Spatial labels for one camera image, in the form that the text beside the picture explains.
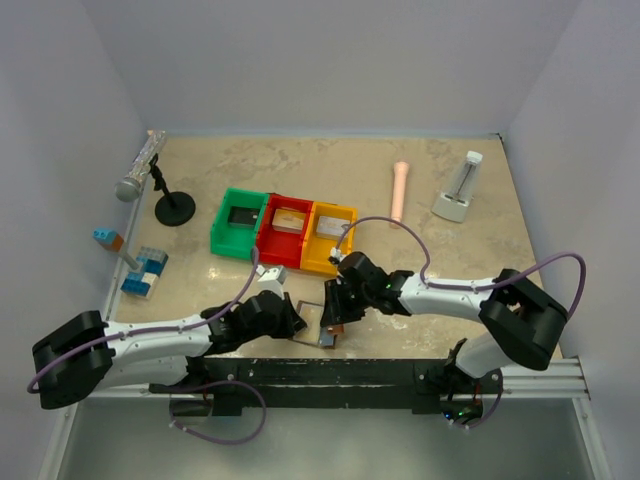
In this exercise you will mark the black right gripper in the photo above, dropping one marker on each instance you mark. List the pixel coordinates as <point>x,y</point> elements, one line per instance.
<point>335,301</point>

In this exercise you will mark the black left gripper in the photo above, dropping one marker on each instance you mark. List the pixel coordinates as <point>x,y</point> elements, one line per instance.
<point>291,316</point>

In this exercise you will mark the brown leather card holder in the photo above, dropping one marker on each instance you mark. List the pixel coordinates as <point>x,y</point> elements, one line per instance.
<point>314,334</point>

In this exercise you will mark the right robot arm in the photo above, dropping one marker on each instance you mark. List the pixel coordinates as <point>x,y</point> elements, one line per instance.
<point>523,322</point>

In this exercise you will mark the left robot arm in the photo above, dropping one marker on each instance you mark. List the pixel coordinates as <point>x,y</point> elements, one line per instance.
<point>87,354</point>

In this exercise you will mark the orange card stack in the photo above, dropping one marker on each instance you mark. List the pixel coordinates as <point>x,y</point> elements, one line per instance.
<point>288,221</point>

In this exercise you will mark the black card stack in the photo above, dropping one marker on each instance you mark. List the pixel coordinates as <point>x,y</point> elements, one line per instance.
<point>243,217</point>

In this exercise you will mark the yellow plastic bin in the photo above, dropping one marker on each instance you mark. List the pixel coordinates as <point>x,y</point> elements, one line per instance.
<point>316,247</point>

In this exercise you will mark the red plastic bin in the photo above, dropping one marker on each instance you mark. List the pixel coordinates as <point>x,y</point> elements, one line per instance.
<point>279,248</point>

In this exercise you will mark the green plastic bin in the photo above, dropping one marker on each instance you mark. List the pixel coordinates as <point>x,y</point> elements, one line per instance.
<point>235,228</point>

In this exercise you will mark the pink flashlight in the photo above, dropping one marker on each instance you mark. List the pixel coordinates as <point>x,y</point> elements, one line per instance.
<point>400,170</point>

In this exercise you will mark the blue white brick stack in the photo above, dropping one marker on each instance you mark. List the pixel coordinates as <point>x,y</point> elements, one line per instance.
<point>142,282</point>

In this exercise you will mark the black microphone stand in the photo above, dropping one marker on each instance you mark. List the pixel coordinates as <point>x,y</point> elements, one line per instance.
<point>174,208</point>

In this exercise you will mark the blue orange brick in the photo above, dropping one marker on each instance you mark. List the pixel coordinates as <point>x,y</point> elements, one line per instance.
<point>108,239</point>

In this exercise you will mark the silver glitter microphone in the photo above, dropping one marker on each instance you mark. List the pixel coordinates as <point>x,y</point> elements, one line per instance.
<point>130,187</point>

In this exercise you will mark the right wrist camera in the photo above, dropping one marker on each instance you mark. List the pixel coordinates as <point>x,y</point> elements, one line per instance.
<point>336,256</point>

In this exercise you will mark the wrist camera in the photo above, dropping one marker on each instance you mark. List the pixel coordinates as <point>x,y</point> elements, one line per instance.
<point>272,279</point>
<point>336,256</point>

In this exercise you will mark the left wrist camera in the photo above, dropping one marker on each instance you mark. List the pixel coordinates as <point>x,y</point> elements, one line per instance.
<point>272,279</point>

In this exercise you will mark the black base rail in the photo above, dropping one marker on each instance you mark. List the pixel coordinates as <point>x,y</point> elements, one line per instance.
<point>418,385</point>

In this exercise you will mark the grey toy hammer handle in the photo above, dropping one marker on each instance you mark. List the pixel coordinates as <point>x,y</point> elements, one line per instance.
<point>133,264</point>

